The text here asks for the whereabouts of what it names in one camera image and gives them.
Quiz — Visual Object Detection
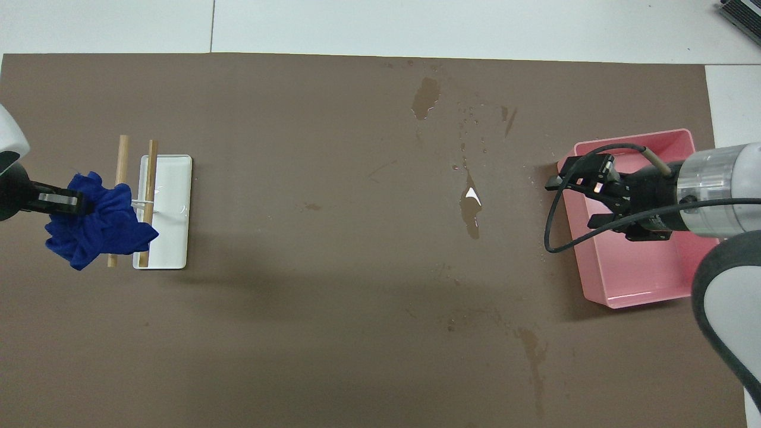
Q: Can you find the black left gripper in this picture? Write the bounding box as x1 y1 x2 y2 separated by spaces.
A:
23 183 95 216

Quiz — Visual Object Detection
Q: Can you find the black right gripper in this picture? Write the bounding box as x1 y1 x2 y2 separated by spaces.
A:
546 153 684 242

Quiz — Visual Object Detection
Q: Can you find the blue cloth towel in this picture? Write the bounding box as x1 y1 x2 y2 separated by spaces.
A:
45 171 160 271

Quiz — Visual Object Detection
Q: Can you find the white towel rack base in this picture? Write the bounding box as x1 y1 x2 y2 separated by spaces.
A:
132 155 193 270

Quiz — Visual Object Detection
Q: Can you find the shiny water puddle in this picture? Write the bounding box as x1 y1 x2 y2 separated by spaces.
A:
459 171 483 240

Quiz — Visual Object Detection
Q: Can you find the wet water patch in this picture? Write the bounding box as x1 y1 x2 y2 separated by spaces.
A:
411 77 442 121

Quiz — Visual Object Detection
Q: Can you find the light wooden rack rod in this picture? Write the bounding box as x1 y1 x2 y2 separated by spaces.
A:
107 135 130 268

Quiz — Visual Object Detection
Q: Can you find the darker wooden rack rod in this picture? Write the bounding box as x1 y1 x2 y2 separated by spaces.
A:
138 140 159 268

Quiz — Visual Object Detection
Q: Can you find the pink plastic bin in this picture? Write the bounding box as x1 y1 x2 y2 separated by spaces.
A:
556 128 723 310

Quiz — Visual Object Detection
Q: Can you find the grey ribbed device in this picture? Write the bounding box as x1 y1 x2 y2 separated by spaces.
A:
716 0 761 45

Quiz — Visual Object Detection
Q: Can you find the brown table mat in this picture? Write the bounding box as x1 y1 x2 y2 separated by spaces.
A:
0 52 749 428

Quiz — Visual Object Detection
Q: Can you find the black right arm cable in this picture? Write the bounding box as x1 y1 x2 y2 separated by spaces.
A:
544 143 761 254

